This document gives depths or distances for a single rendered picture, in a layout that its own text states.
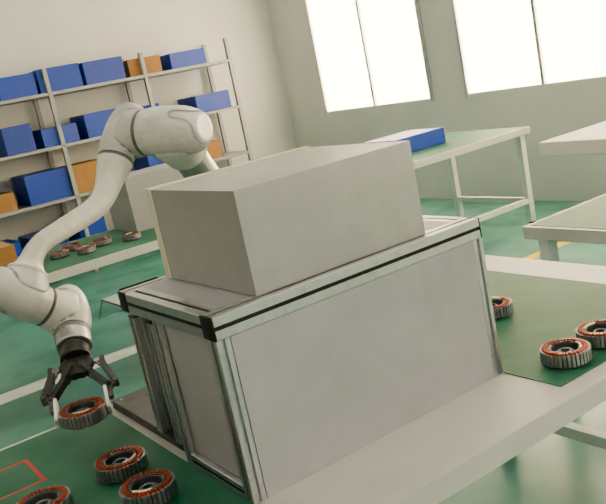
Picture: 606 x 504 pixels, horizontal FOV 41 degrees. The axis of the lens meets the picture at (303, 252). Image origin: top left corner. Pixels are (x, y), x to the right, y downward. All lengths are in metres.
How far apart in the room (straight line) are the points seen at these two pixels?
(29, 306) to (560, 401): 1.25
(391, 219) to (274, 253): 0.29
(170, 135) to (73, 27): 6.79
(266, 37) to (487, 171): 3.50
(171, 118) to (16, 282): 0.60
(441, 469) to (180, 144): 1.16
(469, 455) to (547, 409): 0.22
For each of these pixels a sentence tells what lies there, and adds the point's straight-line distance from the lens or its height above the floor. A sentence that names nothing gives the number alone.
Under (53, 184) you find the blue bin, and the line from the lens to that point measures 8.21.
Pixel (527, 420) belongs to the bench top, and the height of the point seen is 0.75.
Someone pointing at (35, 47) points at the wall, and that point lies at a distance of 8.85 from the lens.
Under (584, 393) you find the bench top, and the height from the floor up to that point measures 0.74.
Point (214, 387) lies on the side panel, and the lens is 1.56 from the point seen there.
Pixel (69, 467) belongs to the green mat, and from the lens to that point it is 1.97.
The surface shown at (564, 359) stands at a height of 0.78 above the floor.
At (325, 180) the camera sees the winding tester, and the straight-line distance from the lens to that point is 1.58.
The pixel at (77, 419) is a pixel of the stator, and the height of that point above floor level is 0.85.
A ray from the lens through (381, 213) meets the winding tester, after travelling 1.67.
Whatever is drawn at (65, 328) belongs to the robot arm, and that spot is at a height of 1.00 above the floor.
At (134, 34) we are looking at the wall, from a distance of 9.24.
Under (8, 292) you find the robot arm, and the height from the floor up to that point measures 1.13.
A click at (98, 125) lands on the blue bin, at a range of 8.38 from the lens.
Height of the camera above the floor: 1.50
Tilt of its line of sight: 12 degrees down
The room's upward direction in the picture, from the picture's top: 12 degrees counter-clockwise
